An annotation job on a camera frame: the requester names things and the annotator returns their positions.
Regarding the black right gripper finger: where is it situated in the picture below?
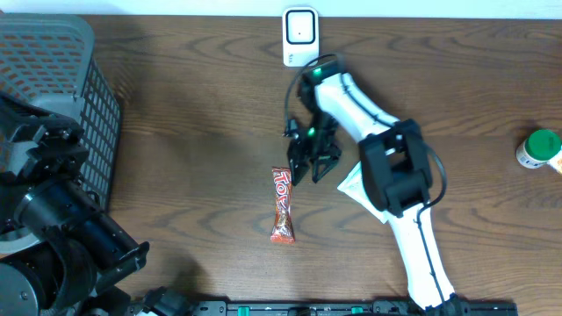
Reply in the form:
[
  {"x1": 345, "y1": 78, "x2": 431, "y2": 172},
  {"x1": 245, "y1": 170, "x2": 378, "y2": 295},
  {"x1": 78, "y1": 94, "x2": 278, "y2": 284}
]
[
  {"x1": 311, "y1": 155, "x2": 340, "y2": 183},
  {"x1": 287, "y1": 151, "x2": 310, "y2": 186}
]

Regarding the mint Zappy wipes pack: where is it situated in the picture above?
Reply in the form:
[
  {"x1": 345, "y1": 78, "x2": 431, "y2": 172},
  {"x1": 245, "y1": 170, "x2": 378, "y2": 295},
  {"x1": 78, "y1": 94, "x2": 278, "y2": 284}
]
[{"x1": 337, "y1": 162, "x2": 387, "y2": 224}]

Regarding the red Top chocolate bar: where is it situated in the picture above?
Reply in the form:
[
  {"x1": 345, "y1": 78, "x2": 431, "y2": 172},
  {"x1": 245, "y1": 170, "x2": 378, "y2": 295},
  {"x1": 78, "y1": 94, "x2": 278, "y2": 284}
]
[{"x1": 270, "y1": 167, "x2": 295, "y2": 244}]

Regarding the green lid jar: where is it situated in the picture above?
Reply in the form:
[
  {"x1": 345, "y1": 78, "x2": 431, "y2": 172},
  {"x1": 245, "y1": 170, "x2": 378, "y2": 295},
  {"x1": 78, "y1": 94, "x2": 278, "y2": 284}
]
[{"x1": 515, "y1": 129, "x2": 561, "y2": 169}]

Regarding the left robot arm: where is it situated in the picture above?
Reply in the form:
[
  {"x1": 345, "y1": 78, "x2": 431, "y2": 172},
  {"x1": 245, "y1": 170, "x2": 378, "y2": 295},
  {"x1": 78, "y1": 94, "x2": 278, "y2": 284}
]
[{"x1": 1, "y1": 93, "x2": 149, "y2": 315}]

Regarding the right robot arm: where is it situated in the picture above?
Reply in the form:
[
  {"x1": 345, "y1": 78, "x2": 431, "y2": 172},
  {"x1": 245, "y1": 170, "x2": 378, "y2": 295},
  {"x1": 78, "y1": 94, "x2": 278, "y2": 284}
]
[{"x1": 285, "y1": 54, "x2": 465, "y2": 315}]

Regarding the white barcode scanner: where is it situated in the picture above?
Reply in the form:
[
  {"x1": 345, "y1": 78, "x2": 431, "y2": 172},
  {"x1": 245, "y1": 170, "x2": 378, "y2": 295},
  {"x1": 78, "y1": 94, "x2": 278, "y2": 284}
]
[{"x1": 282, "y1": 7, "x2": 320, "y2": 68}]

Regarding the grey plastic mesh basket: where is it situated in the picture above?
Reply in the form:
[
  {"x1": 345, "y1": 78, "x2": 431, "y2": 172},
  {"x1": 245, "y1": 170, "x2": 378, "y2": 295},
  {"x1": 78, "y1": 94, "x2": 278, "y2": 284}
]
[{"x1": 1, "y1": 13, "x2": 122, "y2": 208}]

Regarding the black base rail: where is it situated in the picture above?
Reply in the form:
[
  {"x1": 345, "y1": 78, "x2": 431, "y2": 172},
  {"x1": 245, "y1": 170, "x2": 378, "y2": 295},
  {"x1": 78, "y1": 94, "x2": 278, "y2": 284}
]
[{"x1": 124, "y1": 287, "x2": 519, "y2": 316}]

